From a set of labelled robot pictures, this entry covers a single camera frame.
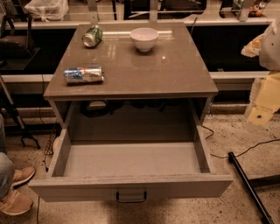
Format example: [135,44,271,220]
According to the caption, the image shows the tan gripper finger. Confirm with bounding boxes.
[247,73,280,126]

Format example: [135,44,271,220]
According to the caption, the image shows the blue silver redbull can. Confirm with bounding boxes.
[63,66,104,84]

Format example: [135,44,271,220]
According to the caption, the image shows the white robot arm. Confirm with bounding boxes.
[241,18,280,126]

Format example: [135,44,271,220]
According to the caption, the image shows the open grey top drawer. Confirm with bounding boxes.
[28,101,234,203]

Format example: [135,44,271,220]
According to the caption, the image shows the grey drawer cabinet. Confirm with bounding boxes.
[45,23,217,129]

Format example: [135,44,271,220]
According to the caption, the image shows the green soda can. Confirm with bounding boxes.
[82,25,103,48]

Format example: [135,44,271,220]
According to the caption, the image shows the black metal stand leg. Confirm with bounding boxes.
[228,152,274,224]

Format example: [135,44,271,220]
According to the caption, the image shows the white ceramic bowl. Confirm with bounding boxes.
[129,28,158,52]

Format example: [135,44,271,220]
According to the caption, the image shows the white plastic bag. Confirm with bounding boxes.
[24,0,68,22]

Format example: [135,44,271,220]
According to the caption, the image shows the tan sneaker far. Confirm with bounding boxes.
[12,166,36,186]

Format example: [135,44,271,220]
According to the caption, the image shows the tan sneaker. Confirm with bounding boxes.
[0,188,33,216]
[12,166,36,186]

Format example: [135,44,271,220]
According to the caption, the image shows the black chair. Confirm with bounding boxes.
[0,13,39,71]

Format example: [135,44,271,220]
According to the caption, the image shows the black tripod stand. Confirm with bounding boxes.
[0,75,40,149]

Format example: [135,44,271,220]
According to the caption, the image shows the tan sneaker near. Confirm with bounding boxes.
[0,188,33,216]

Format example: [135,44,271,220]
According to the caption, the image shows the blue jeans leg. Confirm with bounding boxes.
[0,115,15,200]

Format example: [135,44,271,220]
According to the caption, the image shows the black floor cable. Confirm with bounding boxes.
[201,125,280,160]

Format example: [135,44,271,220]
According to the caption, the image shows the black drawer handle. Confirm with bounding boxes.
[115,192,147,204]

